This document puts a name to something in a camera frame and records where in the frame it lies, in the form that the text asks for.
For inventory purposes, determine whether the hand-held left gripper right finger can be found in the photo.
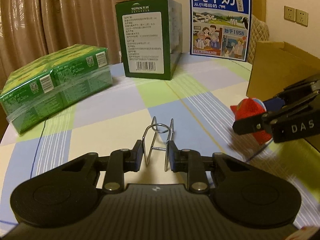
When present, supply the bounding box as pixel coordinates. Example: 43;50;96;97
166;140;252;194

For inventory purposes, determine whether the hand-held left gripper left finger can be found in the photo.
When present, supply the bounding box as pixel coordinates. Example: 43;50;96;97
60;139;145;194

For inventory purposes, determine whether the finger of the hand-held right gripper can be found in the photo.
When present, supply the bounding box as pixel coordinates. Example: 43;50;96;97
232;91;320;136
264;74;320;112

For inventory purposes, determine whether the wire rack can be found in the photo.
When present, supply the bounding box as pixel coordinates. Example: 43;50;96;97
142;116;175;172

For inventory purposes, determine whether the red toy figure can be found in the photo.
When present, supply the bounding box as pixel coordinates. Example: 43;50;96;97
230;97;274;144

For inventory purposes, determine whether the cardboard box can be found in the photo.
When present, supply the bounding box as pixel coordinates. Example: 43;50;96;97
246;41;320;100

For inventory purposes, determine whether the checked tablecloth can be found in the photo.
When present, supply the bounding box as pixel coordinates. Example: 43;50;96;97
0;52;320;230

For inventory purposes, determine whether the quilted beige chair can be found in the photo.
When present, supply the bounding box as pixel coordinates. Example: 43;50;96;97
249;14;270;55

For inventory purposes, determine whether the blue milk carton box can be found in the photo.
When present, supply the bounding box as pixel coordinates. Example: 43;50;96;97
189;0;253;63

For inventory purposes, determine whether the green white milk carton box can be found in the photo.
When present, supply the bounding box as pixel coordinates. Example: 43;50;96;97
115;0;184;81

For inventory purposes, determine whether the green shrink-wrapped carton pack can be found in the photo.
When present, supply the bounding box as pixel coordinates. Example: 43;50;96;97
0;44;113;137

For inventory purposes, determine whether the brown curtain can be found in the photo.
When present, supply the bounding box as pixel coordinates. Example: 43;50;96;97
0;0;145;90

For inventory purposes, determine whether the beige wall socket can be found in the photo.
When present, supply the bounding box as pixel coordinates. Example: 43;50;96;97
295;8;309;27
284;5;295;22

